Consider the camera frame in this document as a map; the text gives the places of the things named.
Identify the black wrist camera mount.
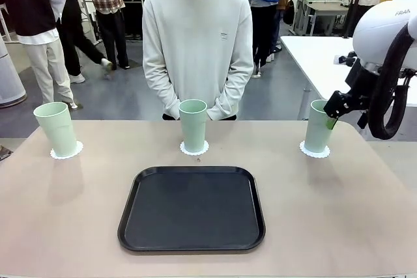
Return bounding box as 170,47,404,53
334,51,359,66

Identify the bystander in black clothes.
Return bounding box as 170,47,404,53
58,0,114,84

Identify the black backpack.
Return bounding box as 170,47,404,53
282,0,296,25

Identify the person in beige sweatshirt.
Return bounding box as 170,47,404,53
141,0,255,121

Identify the person's right forearm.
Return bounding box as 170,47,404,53
142,63,182,118

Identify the person's left forearm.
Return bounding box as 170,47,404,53
207,63,255,121

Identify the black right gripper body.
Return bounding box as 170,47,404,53
344,58,382,109

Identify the white cylindrical air purifier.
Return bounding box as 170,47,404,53
0,35,27,109

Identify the light green plastic cup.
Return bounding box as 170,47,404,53
304,98,342,155
33,102,79,158
178,98,209,154

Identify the black plastic serving tray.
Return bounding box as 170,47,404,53
117,165,266,253

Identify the large white table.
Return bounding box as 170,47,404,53
280,35,417,119

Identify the white scalloped paper coaster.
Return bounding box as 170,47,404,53
298,139,331,160
179,140,210,156
50,140,84,161

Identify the grey background desk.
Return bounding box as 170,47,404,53
293,0,351,36

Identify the black corrugated cable hose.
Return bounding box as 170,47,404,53
367,16,417,141

